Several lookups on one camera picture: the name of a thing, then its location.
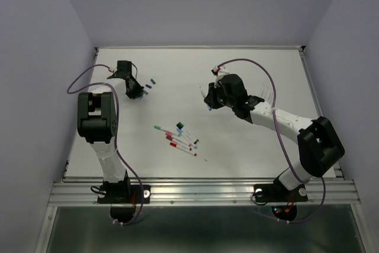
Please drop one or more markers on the pink capped pen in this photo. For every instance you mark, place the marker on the pink capped pen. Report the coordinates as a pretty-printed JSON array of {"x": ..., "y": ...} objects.
[{"x": 181, "y": 139}]

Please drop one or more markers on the maroon capped pen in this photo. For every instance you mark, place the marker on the maroon capped pen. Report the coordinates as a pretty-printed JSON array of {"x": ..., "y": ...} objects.
[{"x": 178, "y": 142}]

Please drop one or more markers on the aluminium frame rail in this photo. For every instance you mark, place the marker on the aluminium frame rail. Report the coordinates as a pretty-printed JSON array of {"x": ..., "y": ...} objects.
[{"x": 195, "y": 192}]

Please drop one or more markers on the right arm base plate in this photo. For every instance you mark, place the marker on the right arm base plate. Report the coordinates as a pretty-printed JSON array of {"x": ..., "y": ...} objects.
[{"x": 283, "y": 201}]

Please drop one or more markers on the red capped pen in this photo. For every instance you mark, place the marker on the red capped pen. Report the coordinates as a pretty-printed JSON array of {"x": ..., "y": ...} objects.
[{"x": 181, "y": 148}]

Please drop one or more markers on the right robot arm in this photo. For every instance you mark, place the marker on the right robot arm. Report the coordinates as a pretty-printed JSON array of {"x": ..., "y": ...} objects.
[{"x": 318, "y": 144}]

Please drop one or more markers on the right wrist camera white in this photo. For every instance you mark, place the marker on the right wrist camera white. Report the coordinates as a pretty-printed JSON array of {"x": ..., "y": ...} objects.
[{"x": 219, "y": 73}]

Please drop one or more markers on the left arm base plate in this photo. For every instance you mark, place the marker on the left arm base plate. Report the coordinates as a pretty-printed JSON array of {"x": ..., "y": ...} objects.
[{"x": 125, "y": 208}]

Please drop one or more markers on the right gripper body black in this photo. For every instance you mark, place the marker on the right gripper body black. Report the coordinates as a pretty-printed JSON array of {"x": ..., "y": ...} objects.
[{"x": 221, "y": 99}]

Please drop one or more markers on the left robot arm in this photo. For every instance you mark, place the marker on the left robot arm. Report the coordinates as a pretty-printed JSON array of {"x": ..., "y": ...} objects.
[{"x": 97, "y": 122}]

